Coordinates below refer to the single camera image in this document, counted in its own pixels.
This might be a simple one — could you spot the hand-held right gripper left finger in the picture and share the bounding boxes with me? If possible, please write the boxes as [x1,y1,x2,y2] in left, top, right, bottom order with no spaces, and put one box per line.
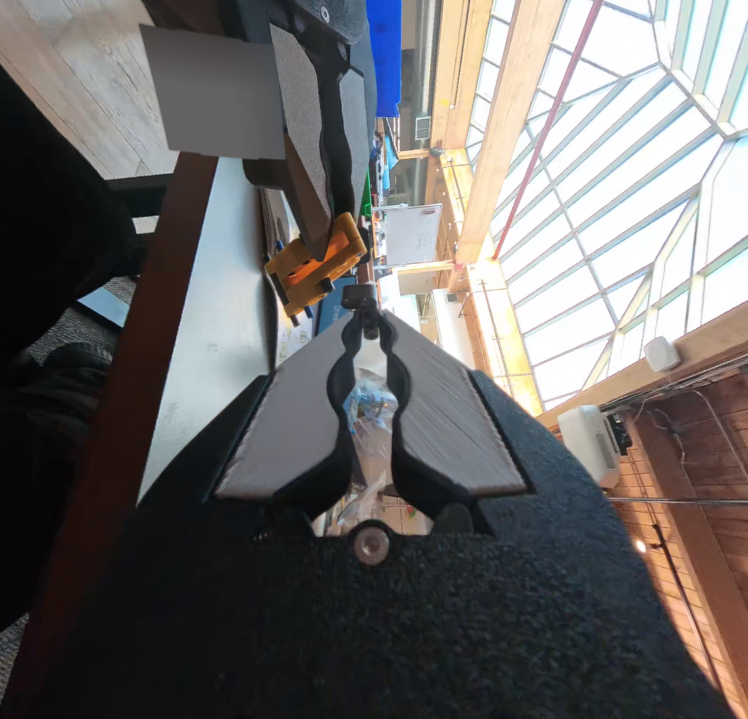
[213,310,360,502]

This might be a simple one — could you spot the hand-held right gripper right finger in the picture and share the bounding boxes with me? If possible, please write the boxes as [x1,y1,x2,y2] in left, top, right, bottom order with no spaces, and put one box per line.
[379,310,529,518]

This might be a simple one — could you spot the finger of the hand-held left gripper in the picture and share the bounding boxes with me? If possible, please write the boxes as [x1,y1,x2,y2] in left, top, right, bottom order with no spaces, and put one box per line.
[338,67,375,217]
[269,23,337,262]

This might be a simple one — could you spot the yellow beam assembly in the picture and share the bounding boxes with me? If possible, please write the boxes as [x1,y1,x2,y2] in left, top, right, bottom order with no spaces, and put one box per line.
[264,212,369,322]

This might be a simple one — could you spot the light grey angled beam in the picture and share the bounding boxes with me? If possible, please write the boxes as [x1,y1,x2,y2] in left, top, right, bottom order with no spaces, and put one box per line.
[342,284,381,340]

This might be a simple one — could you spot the grey desk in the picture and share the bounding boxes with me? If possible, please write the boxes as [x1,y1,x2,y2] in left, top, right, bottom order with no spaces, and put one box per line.
[18,153,281,696]

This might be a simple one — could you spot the blue plastic bin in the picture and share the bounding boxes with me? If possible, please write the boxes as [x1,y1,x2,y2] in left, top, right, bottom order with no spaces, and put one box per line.
[362,0,404,118]

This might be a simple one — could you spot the white whiteboard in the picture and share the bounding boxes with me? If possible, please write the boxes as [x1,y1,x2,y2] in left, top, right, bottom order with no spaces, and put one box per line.
[383,204,443,267]

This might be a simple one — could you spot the red ceiling pipe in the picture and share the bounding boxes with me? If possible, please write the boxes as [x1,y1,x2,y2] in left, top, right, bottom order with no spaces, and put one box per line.
[492,0,617,261]

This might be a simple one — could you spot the person's black trousers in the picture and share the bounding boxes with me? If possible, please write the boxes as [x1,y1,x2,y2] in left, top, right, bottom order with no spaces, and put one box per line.
[0,70,147,615]

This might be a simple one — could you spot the white wall mounted box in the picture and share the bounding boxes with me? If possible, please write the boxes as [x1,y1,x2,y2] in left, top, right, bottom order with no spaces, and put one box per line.
[558,405,621,489]

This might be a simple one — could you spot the small white wall device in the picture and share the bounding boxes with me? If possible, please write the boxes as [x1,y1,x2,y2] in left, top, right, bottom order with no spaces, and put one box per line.
[644,336,681,372]

